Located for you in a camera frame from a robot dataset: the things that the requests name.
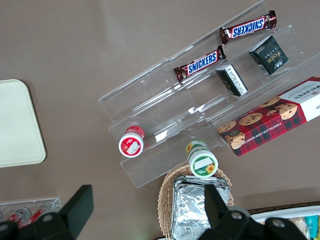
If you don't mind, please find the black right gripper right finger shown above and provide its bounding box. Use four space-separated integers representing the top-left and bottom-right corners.
199 183 311 240

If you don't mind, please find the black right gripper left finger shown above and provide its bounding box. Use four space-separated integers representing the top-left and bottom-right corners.
0 184 95 240

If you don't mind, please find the foil wrapped sandwich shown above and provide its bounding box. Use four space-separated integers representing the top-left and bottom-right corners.
173 175 230 188
170 183 230 240

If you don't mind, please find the light wicker basket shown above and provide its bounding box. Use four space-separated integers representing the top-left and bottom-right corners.
157 163 235 237

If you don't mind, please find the cream plastic tray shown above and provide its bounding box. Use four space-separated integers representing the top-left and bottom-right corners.
0 79 47 169

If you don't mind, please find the clear acrylic box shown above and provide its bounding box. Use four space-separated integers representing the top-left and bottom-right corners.
0 196 62 227

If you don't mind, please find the red and white drink can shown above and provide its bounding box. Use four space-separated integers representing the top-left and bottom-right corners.
6 207 32 227
24 209 47 227

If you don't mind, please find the white plastic container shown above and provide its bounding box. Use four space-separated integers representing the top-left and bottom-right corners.
249 205 320 224

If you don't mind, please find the green lidded sunflower snack cup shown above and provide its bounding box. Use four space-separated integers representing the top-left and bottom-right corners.
185 140 219 178

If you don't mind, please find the beige snack packet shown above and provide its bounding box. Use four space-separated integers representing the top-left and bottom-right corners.
288 216 310 240

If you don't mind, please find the red lidded snack cup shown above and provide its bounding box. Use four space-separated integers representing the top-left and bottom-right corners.
118 125 146 158

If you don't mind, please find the teal snack packet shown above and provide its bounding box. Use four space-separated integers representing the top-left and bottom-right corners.
303 214 320 239

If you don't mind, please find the Walkers red tartan cookie box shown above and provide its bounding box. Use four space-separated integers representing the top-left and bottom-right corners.
217 76 320 158

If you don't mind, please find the clear acrylic stepped display shelf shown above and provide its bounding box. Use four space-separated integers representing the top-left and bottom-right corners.
98 0 320 189

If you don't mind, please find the black Face tissue pack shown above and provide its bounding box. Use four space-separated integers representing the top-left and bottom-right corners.
215 63 249 97
248 34 290 76

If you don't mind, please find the Snickers chocolate bar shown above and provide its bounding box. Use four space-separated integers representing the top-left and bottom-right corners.
219 10 278 46
173 45 227 83

